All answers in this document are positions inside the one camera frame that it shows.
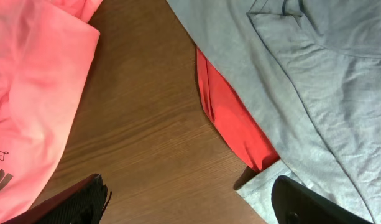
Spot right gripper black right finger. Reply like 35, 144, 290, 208
271, 175, 372, 224

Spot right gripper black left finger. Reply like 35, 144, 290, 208
3, 174, 112, 224

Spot pink printed t-shirt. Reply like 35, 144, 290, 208
0, 0, 101, 223

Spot red garment under grey shirt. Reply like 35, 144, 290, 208
196, 49, 280, 172

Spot grey t-shirt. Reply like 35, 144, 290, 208
169, 0, 381, 223

